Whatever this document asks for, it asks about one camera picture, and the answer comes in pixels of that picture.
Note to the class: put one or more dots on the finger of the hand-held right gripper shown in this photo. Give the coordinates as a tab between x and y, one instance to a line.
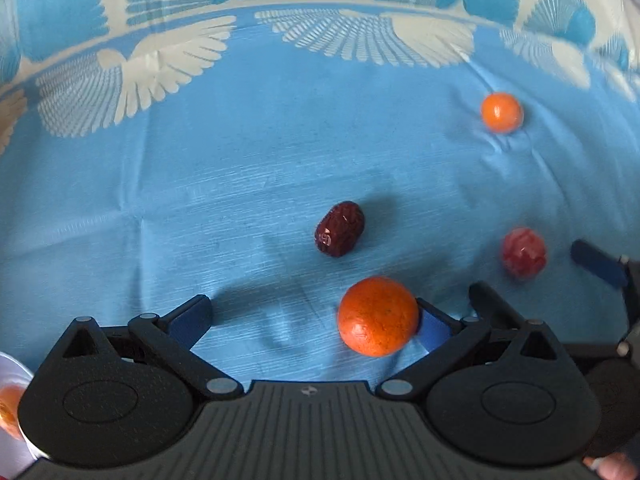
492	305
597	262

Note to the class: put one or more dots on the blue fan-print cloth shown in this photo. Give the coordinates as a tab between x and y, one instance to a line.
200	185

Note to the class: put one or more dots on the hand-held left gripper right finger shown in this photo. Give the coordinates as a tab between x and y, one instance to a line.
437	332

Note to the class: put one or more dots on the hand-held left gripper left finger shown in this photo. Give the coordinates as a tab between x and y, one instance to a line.
192	320

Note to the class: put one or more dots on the red striped ball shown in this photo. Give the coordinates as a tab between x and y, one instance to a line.
523	252

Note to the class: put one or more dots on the light purple plate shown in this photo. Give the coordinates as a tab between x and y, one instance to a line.
10	367

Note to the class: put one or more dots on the dark red date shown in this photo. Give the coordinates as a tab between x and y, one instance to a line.
340	229

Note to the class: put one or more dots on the person's right hand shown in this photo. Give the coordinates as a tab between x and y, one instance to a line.
615	470

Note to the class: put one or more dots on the orange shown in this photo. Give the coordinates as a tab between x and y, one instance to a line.
377	316
502	112
7	405

